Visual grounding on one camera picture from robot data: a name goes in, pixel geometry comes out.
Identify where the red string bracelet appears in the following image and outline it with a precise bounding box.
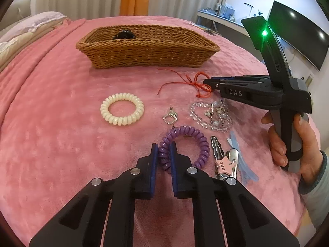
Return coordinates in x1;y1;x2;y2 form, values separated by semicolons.
156;67;213;99

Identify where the colourful packet on bed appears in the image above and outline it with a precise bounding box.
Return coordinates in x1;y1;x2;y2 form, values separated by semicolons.
191;23;221;36

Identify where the lilac pillow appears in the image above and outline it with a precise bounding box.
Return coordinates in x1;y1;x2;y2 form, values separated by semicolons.
1;11;67;42

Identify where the grey sleeved right forearm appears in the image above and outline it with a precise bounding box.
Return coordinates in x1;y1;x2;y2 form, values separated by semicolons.
298;150;329;230

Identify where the beige folded quilt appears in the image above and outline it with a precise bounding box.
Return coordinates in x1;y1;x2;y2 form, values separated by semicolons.
1;17;71;71

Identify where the silver hair clip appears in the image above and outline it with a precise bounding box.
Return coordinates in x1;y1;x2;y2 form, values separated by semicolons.
216;148;239;178

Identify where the beige padded headboard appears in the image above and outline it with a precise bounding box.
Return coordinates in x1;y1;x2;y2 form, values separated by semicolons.
0;0;31;30

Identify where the cream spiral hair tie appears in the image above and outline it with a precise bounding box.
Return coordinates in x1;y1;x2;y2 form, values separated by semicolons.
100;92;145;127

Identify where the purple spiral hair tie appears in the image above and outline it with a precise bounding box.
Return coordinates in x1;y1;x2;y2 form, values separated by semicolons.
157;124;211;174

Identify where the right hand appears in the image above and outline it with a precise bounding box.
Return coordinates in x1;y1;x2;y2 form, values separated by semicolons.
268;114;323;185

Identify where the pink tagged hair clip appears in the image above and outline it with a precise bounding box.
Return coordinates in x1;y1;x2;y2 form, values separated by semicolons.
210;136;228;179

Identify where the pink bed blanket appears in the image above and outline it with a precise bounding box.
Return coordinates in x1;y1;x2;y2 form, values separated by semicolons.
1;16;306;246

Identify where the white wall desk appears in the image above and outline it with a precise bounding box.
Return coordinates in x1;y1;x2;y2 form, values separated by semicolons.
196;10;249;37

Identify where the clear crystal bead bracelet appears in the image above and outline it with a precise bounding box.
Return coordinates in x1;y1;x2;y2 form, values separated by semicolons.
189;96;233;134

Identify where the white desk lamp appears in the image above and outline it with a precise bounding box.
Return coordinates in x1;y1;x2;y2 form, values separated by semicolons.
243;2;256;19

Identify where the black television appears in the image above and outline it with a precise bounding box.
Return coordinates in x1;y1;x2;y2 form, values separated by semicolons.
267;1;328;70

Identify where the brown wicker basket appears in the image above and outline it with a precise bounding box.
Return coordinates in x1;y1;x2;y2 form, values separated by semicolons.
76;24;220;69

